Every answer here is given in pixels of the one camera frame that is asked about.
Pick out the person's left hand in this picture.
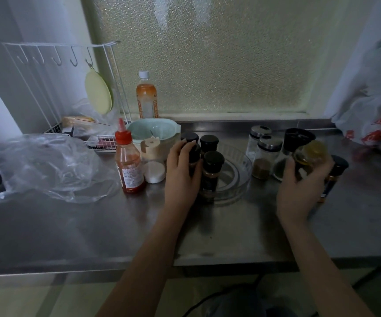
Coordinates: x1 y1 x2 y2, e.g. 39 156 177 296
164 140 204 212

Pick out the person's right hand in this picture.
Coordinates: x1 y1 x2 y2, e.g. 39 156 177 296
276 157 335 225

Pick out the black-capped spice bottle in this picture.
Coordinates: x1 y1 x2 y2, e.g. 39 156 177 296
200 135 220 156
200 151 225 199
188 143 202 177
180 131 200 144

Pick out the yellow oil bottle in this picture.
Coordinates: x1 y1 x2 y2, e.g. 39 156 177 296
293 140 328 182

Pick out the person's right forearm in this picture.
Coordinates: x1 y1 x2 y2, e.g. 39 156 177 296
281 219 376 317

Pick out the person's left forearm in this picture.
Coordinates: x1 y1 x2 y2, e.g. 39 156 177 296
95 208 188 317

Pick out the silver-lidded glass jar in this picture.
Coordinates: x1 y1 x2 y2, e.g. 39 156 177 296
246 125 272 161
252 135 283 181

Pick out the black-lidded glass jar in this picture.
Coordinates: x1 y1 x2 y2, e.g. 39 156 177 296
272 127 317 182

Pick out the clear round turntable tray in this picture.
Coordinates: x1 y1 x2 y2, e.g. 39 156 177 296
206 141 253 206

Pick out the dark bottle with black cap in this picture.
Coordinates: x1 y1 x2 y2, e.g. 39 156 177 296
318 155 350 204

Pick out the clear jar with beige cap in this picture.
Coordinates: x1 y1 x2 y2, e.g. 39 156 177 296
140 136 167 184

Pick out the mint green bowl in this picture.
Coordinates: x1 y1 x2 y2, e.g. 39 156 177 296
127 118 182 162

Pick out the red sauce squeeze bottle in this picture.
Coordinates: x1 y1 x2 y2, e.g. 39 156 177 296
114 118 146 195

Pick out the orange drink bottle white cap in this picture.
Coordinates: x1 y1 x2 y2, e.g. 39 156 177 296
136 70 159 119

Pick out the white plastic bag red print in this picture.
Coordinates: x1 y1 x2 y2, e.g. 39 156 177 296
331 38 381 147

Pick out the frosted glass window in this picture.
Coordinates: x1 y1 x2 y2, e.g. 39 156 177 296
80 0 379 122

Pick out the pale green round plate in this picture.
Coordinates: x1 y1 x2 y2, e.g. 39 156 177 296
84 67 114 116

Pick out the wooden board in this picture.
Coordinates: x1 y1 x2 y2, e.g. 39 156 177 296
61 115 97 129

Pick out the clear plastic bag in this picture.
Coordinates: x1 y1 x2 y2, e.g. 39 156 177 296
0 133 121 205

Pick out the black cable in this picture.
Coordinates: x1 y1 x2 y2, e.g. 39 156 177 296
182 287 234 317

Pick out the white wire rack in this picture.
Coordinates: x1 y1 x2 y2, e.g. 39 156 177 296
2 41 132 153

